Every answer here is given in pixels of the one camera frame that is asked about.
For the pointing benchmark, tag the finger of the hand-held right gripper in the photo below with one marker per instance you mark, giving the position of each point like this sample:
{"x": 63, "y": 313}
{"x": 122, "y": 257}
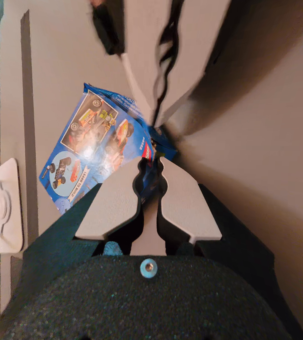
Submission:
{"x": 194, "y": 48}
{"x": 141, "y": 37}

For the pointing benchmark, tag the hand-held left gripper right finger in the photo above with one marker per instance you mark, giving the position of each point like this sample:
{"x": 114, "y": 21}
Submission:
{"x": 188, "y": 210}

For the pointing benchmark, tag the blue lego set box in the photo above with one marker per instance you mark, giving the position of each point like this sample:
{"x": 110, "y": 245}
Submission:
{"x": 87, "y": 143}

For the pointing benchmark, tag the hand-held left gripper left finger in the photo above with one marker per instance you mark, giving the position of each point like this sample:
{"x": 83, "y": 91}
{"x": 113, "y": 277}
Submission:
{"x": 111, "y": 210}

